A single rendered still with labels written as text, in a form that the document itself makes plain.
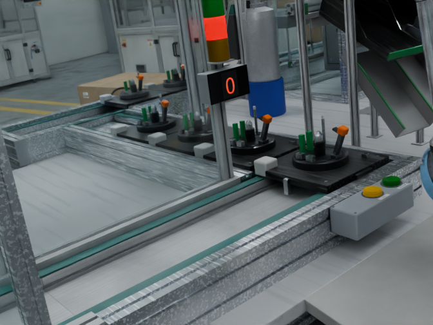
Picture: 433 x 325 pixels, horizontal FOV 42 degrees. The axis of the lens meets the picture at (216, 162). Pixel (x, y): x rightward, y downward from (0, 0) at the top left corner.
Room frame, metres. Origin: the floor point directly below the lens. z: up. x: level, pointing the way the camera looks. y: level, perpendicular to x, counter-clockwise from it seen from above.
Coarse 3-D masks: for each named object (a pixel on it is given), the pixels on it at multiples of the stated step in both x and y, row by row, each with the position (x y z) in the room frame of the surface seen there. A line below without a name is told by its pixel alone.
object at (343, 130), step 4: (332, 128) 1.29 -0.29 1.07; (336, 128) 1.29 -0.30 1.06; (340, 128) 1.26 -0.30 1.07; (344, 128) 1.26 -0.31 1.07; (348, 128) 1.27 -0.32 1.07; (336, 132) 1.28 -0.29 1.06; (340, 132) 1.26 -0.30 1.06; (344, 132) 1.26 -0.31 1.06; (340, 136) 1.27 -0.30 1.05; (344, 136) 1.27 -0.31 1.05; (336, 140) 1.28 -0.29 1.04; (340, 140) 1.27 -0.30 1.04; (336, 144) 1.28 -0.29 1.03; (340, 144) 1.28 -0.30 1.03; (336, 148) 1.28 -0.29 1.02; (340, 148) 1.28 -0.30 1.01; (336, 152) 1.28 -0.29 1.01
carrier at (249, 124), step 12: (252, 132) 1.52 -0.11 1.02; (240, 144) 1.48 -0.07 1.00; (252, 144) 1.49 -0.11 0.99; (264, 144) 1.47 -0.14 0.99; (276, 144) 1.52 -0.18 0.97; (288, 144) 1.51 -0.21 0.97; (240, 156) 1.46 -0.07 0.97; (252, 156) 1.45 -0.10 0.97; (276, 156) 1.43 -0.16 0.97; (252, 168) 1.37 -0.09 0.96
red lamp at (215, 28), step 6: (204, 18) 1.30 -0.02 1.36; (210, 18) 1.29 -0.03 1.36; (216, 18) 1.28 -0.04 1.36; (222, 18) 1.29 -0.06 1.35; (204, 24) 1.30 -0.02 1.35; (210, 24) 1.29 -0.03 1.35; (216, 24) 1.28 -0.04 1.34; (222, 24) 1.29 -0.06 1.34; (210, 30) 1.29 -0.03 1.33; (216, 30) 1.28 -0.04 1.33; (222, 30) 1.29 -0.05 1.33; (210, 36) 1.29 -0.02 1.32; (216, 36) 1.28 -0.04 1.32; (222, 36) 1.29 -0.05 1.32
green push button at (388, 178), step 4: (388, 176) 1.17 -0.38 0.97; (392, 176) 1.17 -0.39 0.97; (384, 180) 1.15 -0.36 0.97; (388, 180) 1.15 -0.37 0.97; (392, 180) 1.14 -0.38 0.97; (396, 180) 1.14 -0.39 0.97; (400, 180) 1.14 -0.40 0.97; (384, 184) 1.14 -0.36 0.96; (388, 184) 1.14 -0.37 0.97; (392, 184) 1.13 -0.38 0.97; (396, 184) 1.13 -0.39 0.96
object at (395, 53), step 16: (336, 0) 1.56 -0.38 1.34; (368, 0) 1.63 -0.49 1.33; (384, 0) 1.57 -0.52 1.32; (336, 16) 1.56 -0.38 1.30; (368, 16) 1.63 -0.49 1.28; (384, 16) 1.57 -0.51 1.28; (368, 32) 1.54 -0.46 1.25; (384, 32) 1.55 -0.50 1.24; (400, 32) 1.52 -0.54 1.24; (368, 48) 1.46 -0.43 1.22; (384, 48) 1.46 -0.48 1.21; (400, 48) 1.47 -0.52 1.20; (416, 48) 1.44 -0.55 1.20
